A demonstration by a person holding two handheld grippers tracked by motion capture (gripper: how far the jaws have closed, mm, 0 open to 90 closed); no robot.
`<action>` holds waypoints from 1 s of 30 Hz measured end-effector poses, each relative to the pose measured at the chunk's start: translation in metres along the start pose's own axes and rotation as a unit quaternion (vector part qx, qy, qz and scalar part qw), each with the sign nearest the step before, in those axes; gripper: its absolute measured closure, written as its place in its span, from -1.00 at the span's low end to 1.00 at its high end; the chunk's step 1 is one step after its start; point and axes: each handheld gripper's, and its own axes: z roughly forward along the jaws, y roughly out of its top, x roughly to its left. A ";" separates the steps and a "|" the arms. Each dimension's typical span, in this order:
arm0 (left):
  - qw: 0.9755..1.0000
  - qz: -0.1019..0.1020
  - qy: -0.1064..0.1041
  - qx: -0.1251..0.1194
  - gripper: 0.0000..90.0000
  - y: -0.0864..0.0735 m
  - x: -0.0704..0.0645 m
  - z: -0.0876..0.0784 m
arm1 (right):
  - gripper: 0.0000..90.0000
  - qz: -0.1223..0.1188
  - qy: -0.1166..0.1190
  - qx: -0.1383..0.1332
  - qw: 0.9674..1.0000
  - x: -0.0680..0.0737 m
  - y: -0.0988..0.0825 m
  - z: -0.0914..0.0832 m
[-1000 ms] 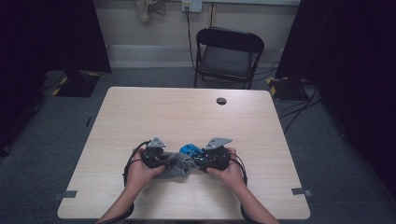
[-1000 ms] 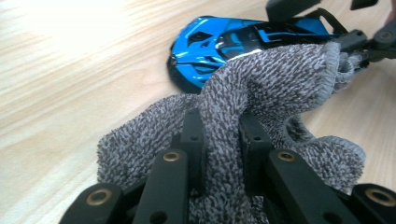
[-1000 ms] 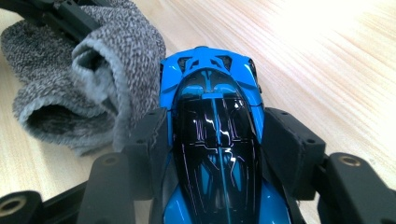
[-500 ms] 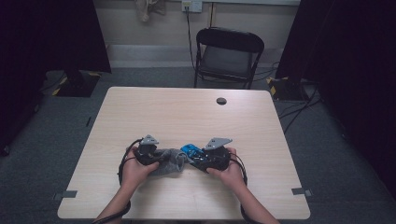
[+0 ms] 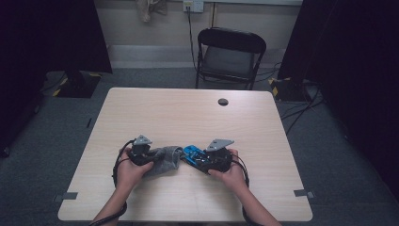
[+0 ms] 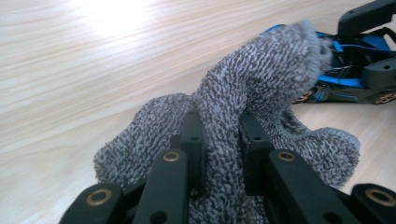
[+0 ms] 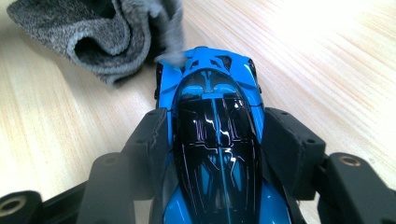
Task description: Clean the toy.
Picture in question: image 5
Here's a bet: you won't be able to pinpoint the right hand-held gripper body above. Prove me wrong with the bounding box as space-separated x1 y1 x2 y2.
203 138 234 173

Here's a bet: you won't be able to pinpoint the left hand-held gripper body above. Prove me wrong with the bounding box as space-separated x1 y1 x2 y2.
128 135 154 167

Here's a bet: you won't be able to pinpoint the grey cloth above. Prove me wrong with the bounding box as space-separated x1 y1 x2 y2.
144 145 184 179

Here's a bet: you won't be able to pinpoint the blue toy car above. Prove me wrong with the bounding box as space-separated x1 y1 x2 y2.
183 144 215 173

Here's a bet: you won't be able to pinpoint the person's left hand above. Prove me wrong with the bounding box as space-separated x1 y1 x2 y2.
115 149 154 192

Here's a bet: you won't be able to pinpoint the person's right hand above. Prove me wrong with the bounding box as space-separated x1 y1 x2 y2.
208 150 248 194

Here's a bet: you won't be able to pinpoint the grey tape strip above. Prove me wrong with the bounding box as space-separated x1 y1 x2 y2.
294 188 316 200
53 191 79 202

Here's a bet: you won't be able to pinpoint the black stand base yellow tape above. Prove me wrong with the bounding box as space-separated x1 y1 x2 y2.
52 71 103 99
268 76 312 103

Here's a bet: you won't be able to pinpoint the black folding chair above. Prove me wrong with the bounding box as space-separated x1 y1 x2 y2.
195 26 267 91

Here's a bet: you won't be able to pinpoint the beige hanging cloth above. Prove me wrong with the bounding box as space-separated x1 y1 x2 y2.
135 0 168 24

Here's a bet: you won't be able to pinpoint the black curtain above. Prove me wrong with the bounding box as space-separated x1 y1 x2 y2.
277 0 399 202
0 0 113 158

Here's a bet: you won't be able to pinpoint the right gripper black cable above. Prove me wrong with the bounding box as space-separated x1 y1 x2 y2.
231 153 262 226

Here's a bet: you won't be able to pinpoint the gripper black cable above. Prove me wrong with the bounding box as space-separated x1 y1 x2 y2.
231 153 262 226
88 139 136 226

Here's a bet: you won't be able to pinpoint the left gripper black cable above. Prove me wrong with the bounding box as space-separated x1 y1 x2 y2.
88 139 136 226

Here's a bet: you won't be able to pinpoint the black floor cables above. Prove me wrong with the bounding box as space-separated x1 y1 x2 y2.
279 84 327 136

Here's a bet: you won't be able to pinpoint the black socket cable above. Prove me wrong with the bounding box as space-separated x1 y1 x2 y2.
186 6 200 73

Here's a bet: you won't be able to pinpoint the thin dark wall pipe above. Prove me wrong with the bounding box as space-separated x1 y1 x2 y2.
210 2 217 28

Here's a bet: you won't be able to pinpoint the white wall socket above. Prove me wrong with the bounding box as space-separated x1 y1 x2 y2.
183 0 205 13

